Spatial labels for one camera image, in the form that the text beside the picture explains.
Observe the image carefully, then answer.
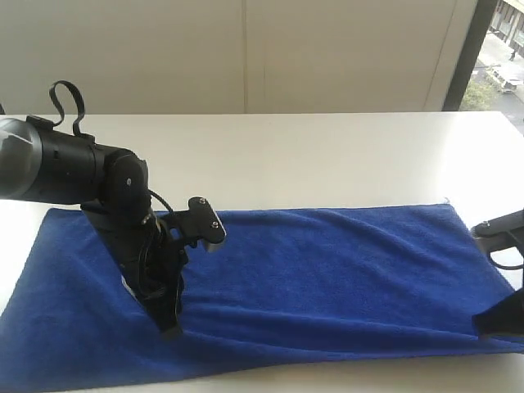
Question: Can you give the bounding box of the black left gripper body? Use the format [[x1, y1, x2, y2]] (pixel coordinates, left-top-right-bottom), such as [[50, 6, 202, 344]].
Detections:
[[81, 202, 188, 305]]

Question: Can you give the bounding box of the blue microfiber towel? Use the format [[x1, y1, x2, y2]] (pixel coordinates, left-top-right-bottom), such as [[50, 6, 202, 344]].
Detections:
[[1, 204, 523, 374]]

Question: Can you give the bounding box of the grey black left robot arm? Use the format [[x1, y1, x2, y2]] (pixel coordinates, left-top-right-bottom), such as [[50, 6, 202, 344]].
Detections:
[[1, 116, 187, 337]]

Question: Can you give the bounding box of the white van outside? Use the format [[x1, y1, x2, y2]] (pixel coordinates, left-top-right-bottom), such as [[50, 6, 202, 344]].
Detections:
[[489, 70, 523, 93]]

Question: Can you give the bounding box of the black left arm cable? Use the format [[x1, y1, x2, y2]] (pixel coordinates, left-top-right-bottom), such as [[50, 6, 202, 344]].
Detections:
[[49, 80, 93, 138]]

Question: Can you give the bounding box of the dark window frame post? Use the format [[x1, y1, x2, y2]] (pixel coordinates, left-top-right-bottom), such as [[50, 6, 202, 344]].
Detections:
[[441, 0, 497, 111]]

